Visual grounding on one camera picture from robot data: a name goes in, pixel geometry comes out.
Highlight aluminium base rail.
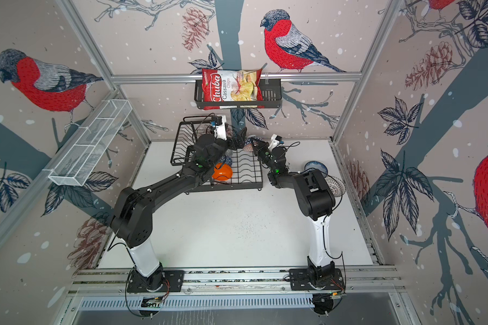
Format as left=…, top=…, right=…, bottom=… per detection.
left=66, top=266, right=405, bottom=313

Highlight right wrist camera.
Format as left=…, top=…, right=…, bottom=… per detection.
left=268, top=134, right=284, bottom=150

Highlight blue triangle patterned bowl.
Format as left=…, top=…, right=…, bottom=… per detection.
left=220, top=155, right=233, bottom=167

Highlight red cassava chips bag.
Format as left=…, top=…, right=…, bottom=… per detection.
left=201, top=69, right=263, bottom=111

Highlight plain orange bowl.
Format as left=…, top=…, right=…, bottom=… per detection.
left=212, top=163, right=233, bottom=181

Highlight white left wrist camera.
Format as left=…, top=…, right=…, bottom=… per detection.
left=210, top=115, right=227, bottom=141

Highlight white wire mesh wall shelf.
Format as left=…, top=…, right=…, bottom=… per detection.
left=48, top=99, right=132, bottom=186

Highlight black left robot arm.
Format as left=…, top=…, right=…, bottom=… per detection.
left=110, top=127, right=247, bottom=292

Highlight blue floral ceramic bowl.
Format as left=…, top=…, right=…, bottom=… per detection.
left=304, top=161, right=328, bottom=175

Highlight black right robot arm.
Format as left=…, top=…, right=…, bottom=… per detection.
left=250, top=138, right=345, bottom=293

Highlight white red dotted bowl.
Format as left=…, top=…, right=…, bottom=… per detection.
left=325, top=175, right=346, bottom=198

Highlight black two-tier dish rack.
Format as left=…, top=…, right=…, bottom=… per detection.
left=170, top=115, right=263, bottom=192

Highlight orange patterned ceramic bowl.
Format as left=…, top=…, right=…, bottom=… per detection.
left=243, top=137, right=257, bottom=152

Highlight black wall-mounted wire basket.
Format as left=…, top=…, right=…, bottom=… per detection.
left=194, top=79, right=283, bottom=110

